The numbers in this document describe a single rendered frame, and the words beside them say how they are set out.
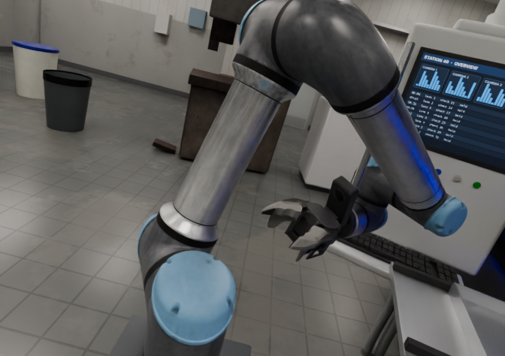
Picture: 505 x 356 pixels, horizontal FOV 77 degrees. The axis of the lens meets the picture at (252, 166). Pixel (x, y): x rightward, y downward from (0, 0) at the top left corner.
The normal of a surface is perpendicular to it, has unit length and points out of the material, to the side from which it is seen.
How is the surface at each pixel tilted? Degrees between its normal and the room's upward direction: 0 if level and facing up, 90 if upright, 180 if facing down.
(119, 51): 90
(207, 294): 7
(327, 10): 57
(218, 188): 88
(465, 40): 90
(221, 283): 7
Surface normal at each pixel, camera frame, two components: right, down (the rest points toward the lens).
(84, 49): -0.08, 0.32
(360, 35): 0.17, -0.04
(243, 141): 0.28, 0.36
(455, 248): -0.43, 0.20
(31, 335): 0.24, -0.91
